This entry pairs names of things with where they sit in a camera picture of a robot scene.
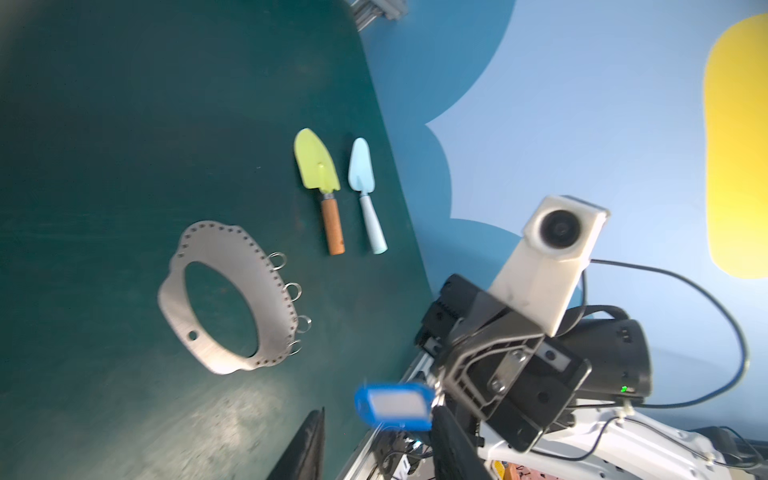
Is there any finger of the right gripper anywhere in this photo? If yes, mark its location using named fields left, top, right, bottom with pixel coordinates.
left=437, top=326, right=543, bottom=420

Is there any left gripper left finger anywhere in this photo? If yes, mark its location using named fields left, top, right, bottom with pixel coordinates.
left=267, top=409, right=325, bottom=480

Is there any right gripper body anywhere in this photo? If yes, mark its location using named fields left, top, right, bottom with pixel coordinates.
left=419, top=290, right=591, bottom=453

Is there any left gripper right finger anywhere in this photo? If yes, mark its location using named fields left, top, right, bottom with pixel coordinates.
left=430, top=406, right=492, bottom=480

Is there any key with blue tag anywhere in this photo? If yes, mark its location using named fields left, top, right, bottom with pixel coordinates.
left=354, top=383, right=435, bottom=432

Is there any metal key holder plate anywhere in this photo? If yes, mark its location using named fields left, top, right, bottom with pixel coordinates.
left=157, top=219, right=313, bottom=375

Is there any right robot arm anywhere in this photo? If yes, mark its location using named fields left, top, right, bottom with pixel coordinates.
left=415, top=275, right=767, bottom=476

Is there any light blue trowel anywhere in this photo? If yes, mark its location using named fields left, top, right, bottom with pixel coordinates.
left=348, top=137, right=388, bottom=255

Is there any green trowel wooden handle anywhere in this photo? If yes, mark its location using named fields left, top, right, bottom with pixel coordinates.
left=293, top=128, right=345, bottom=256

